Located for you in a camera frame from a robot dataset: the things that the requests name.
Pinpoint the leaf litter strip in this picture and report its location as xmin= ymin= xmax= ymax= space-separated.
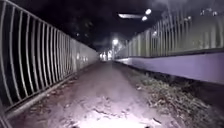
xmin=116 ymin=63 xmax=224 ymax=128

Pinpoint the white metal railing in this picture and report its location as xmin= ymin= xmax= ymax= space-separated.
xmin=0 ymin=0 xmax=100 ymax=128

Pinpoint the pale fence on wall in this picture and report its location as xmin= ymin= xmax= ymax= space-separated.
xmin=116 ymin=8 xmax=224 ymax=59

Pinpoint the distant street lamp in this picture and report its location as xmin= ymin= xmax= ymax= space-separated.
xmin=111 ymin=38 xmax=120 ymax=62

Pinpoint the grey paved path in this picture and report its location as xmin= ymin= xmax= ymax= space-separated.
xmin=9 ymin=61 xmax=178 ymax=128

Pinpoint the pale low wall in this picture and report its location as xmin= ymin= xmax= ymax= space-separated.
xmin=114 ymin=51 xmax=224 ymax=85

